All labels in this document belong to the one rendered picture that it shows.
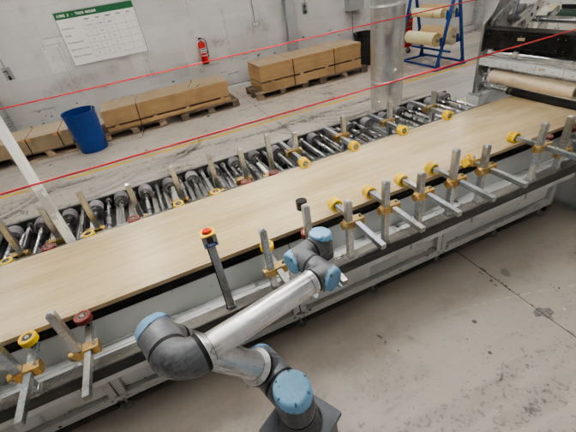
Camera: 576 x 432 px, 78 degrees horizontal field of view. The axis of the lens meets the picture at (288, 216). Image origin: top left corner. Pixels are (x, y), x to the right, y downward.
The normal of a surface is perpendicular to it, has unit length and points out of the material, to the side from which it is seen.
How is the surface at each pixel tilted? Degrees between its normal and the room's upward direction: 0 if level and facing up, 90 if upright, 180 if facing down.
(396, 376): 0
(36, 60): 90
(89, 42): 90
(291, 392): 5
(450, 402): 0
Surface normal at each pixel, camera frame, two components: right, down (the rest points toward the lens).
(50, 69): 0.40, 0.47
